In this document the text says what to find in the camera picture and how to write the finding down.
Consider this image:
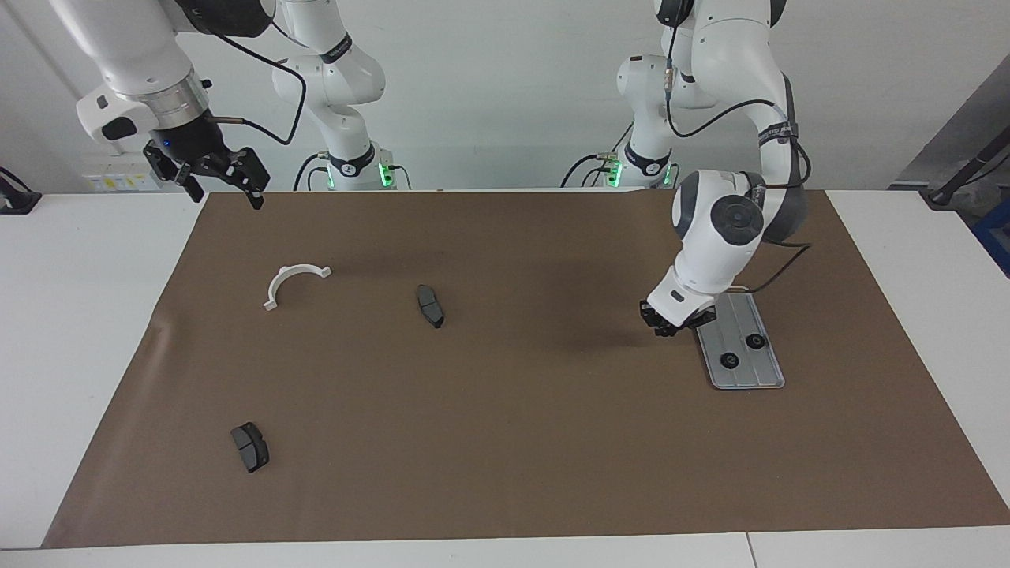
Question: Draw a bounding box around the black stand pole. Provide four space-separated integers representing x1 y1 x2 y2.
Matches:
927 130 1010 210

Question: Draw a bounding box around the silver ribbed metal tray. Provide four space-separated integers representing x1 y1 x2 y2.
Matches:
693 290 787 391

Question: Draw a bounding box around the long dark brake pad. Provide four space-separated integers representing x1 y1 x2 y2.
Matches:
416 284 445 330

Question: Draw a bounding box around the short dark brake pad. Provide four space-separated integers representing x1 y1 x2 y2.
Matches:
230 422 271 474

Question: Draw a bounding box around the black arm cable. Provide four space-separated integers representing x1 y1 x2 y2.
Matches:
211 32 309 148
664 22 814 295

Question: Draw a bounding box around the brown table mat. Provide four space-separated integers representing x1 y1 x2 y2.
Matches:
41 188 1010 549

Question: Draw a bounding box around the blue crate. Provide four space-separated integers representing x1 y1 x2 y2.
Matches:
972 197 1010 277

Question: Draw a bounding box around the black clamp base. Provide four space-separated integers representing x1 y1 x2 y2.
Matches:
0 167 42 215

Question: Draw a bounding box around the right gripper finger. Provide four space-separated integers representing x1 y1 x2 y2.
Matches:
144 142 204 202
221 148 271 210

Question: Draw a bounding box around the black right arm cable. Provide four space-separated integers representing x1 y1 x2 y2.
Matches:
211 32 309 148

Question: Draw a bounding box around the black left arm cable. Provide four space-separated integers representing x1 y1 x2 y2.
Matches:
664 22 814 295

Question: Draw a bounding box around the white semicircular plastic clamp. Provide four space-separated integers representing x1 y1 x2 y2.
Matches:
263 264 333 312

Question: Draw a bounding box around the white wall socket box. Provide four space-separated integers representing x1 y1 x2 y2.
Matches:
83 152 168 192

